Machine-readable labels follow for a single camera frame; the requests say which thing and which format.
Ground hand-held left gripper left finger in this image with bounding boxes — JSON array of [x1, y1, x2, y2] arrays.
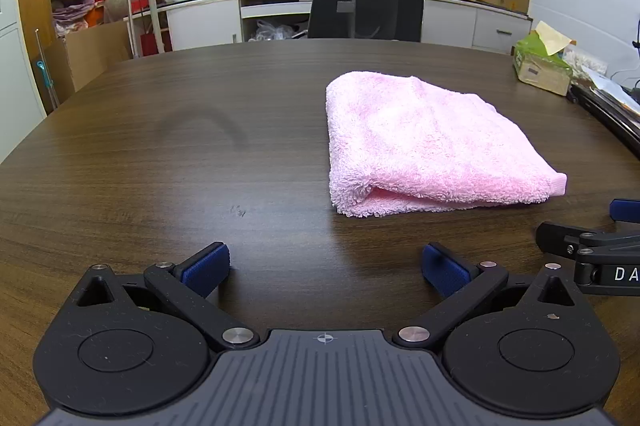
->
[[74, 242, 257, 352]]

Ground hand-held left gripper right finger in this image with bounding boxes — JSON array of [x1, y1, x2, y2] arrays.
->
[[392, 242, 582, 350]]

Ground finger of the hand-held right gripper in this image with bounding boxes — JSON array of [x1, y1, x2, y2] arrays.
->
[[609, 199, 640, 223], [536, 221, 640, 259]]

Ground pink towel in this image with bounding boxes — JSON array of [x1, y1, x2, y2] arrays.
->
[[325, 71, 569, 218]]

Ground green tissue box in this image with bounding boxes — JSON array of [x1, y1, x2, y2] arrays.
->
[[512, 21, 577, 96]]

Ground red paper bag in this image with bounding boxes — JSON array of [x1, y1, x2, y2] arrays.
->
[[139, 32, 162, 57]]

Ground large brown cardboard box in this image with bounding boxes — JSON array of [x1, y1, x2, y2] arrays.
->
[[42, 20, 134, 107]]

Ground white sideboard cabinet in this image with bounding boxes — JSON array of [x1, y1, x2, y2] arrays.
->
[[159, 0, 534, 56]]

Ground clear plastic bag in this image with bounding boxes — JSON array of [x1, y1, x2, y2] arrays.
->
[[248, 19, 294, 43]]

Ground black office chair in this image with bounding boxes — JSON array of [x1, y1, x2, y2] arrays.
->
[[307, 0, 426, 43]]

